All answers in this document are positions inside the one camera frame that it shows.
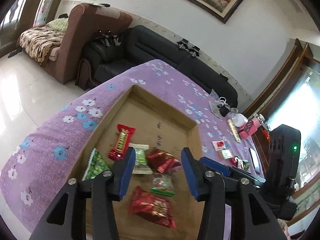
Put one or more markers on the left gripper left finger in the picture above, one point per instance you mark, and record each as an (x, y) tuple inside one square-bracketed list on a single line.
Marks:
[(65, 218)]

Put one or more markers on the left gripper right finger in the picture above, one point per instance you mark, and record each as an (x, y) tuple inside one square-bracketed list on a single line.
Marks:
[(251, 217)]

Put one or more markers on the green small snack packet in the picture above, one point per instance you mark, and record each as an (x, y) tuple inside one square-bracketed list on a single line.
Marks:
[(243, 164)]

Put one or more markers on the red long snack packet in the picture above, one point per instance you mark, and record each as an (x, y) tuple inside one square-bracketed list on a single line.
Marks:
[(122, 143)]

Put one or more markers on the red character snack packet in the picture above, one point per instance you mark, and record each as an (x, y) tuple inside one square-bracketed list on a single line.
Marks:
[(234, 161)]

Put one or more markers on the black smartphone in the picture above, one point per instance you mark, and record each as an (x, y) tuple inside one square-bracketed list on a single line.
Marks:
[(255, 160)]

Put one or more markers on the beige square snack packet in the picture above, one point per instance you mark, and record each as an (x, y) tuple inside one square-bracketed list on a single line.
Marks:
[(226, 154)]

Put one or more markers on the green pea snack packet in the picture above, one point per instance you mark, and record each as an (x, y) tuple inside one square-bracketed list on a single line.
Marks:
[(96, 165)]

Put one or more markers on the purple floral tablecloth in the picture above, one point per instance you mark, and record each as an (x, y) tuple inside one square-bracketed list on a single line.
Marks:
[(38, 167)]

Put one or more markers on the white red snack packet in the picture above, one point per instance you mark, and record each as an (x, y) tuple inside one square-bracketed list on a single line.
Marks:
[(218, 145)]

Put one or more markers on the beige long snack bar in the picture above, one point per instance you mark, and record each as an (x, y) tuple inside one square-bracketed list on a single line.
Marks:
[(233, 130)]

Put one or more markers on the white cup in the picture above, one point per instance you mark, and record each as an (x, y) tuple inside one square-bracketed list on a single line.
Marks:
[(239, 120)]

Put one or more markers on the white green snack packet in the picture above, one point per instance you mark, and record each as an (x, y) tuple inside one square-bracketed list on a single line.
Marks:
[(141, 164)]

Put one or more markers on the large red snack packet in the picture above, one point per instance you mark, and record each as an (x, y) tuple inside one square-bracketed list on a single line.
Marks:
[(151, 208)]

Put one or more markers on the clear green snack packet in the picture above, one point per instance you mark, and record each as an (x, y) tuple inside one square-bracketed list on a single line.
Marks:
[(162, 184)]

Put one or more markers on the black binder clip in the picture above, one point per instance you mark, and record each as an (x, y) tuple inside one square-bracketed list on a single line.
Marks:
[(224, 109)]

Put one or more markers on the dark red candy packet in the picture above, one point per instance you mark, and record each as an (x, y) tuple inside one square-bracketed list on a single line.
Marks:
[(163, 162)]

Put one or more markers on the shallow cardboard tray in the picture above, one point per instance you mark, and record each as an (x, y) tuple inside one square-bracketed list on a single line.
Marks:
[(161, 126)]

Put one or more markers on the black leather sofa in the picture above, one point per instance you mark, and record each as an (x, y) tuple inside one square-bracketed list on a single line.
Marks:
[(109, 55)]

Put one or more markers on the patterned blanket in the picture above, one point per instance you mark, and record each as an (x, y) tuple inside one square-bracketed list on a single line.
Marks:
[(38, 42)]

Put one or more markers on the brown armchair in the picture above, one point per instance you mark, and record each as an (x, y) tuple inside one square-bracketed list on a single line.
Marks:
[(84, 22)]

